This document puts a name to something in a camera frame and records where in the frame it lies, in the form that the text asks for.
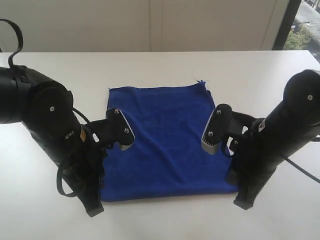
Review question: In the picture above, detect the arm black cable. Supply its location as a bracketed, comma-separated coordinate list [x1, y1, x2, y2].
[283, 132, 320, 183]
[0, 18, 24, 70]

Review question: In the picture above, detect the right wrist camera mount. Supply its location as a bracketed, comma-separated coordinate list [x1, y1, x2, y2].
[200, 103, 253, 156]

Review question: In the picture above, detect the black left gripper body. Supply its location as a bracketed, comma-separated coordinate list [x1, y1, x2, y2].
[57, 132, 107, 198]

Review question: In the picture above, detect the blue microfiber towel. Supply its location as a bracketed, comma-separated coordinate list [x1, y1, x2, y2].
[100, 80, 238, 202]

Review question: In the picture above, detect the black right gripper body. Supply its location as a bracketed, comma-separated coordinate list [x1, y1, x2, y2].
[226, 130, 276, 195]

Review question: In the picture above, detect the right black arm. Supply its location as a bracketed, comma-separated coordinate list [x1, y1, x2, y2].
[226, 69, 320, 210]

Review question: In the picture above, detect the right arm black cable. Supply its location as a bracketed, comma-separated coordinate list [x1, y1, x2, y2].
[283, 132, 320, 183]

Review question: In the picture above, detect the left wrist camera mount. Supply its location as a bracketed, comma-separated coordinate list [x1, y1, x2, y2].
[87, 107, 136, 152]

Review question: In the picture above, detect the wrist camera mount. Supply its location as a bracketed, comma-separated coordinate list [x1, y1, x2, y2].
[200, 103, 253, 156]
[87, 107, 136, 152]

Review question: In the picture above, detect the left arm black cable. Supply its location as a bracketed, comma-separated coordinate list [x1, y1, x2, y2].
[0, 18, 24, 70]

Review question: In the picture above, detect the left black grey arm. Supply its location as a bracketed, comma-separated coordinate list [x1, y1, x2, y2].
[0, 65, 104, 217]

